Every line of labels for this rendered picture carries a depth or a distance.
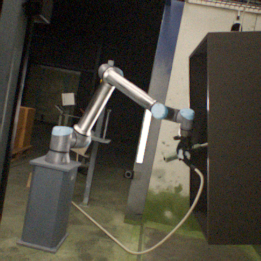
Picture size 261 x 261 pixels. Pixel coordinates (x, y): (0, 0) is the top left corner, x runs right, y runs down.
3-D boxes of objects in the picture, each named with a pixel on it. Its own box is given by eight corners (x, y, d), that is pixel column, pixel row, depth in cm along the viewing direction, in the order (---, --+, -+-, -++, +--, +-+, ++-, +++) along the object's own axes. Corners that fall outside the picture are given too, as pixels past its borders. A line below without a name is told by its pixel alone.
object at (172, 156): (180, 172, 162) (161, 152, 179) (180, 177, 164) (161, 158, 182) (237, 151, 179) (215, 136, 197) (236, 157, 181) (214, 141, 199)
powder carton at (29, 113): (18, 124, 495) (21, 106, 493) (32, 127, 495) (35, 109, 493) (9, 125, 457) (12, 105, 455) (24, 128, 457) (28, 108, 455)
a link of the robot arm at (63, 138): (45, 147, 195) (49, 124, 194) (62, 147, 210) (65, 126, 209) (58, 151, 187) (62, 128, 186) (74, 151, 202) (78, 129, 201)
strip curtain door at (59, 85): (21, 117, 1197) (31, 63, 1183) (71, 127, 1177) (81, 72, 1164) (21, 117, 1194) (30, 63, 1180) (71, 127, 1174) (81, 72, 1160)
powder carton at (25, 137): (14, 142, 498) (17, 124, 496) (29, 145, 499) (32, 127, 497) (6, 144, 460) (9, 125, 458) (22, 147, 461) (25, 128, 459)
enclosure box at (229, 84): (233, 207, 203) (233, 55, 198) (270, 245, 144) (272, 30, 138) (189, 207, 205) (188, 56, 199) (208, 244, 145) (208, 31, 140)
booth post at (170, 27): (124, 216, 280) (165, 6, 267) (141, 219, 278) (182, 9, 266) (123, 222, 262) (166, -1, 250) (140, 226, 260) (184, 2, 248)
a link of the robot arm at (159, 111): (95, 57, 181) (169, 106, 150) (106, 62, 192) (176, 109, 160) (88, 71, 184) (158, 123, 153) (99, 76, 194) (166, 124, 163)
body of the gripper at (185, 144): (184, 154, 169) (185, 138, 164) (176, 148, 176) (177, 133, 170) (193, 151, 172) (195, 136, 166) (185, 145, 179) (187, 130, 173)
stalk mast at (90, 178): (88, 204, 292) (114, 62, 283) (87, 206, 286) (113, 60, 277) (83, 203, 292) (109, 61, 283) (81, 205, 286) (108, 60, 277)
